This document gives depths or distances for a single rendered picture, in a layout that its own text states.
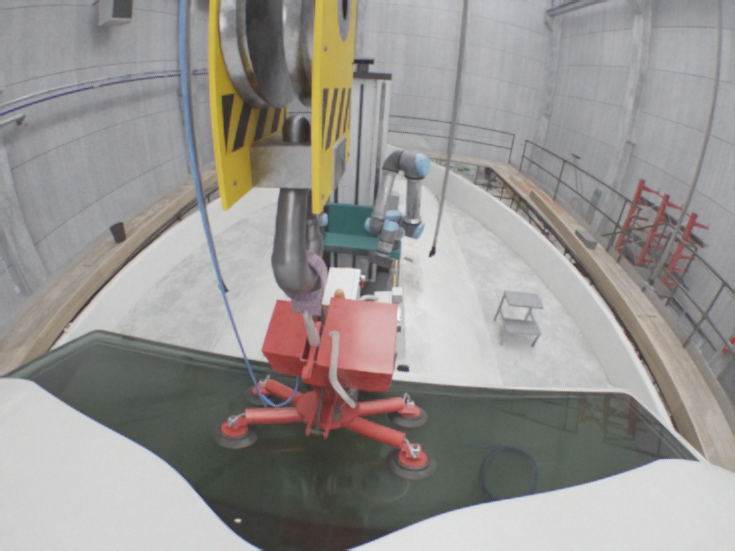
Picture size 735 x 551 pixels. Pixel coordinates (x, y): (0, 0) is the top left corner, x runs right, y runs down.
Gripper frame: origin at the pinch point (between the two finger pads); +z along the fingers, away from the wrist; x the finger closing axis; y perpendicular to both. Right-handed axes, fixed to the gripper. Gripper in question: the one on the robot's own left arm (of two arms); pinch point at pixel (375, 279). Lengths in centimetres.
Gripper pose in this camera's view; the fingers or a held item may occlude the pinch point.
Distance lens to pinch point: 161.2
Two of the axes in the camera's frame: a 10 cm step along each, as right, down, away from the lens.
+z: -2.7, 9.4, 2.3
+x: 9.5, 3.0, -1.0
